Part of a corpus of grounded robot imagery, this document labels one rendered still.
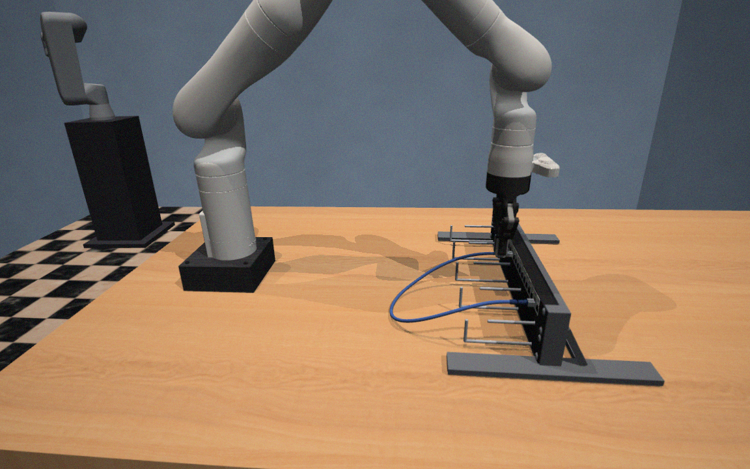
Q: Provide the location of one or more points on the blue patch cable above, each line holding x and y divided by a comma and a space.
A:
451, 311

